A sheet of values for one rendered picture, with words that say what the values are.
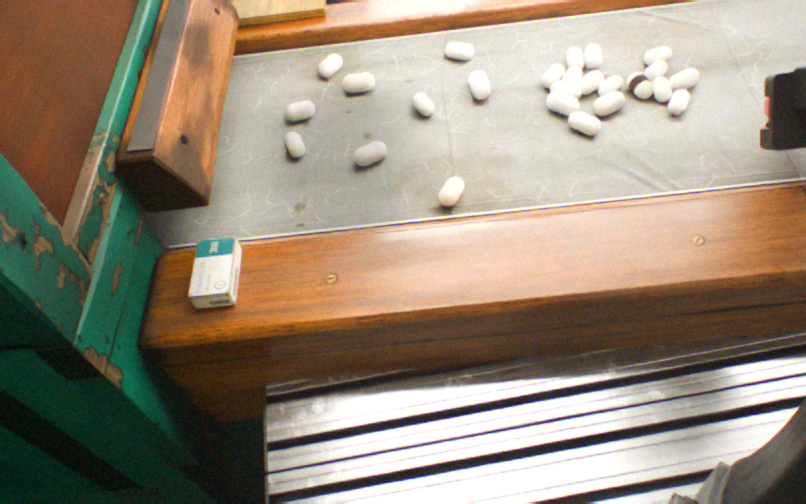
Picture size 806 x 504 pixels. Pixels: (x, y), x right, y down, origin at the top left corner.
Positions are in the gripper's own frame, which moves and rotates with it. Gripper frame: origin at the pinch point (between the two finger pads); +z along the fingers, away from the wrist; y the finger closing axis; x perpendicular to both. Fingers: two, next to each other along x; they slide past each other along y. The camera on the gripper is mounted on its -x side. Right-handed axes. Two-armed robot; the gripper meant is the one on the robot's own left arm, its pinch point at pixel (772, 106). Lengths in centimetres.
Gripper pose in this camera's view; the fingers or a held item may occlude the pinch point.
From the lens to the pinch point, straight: 74.4
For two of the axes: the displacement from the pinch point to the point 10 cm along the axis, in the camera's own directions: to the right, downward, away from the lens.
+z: 0.1, -2.1, 9.8
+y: -9.9, 1.1, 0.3
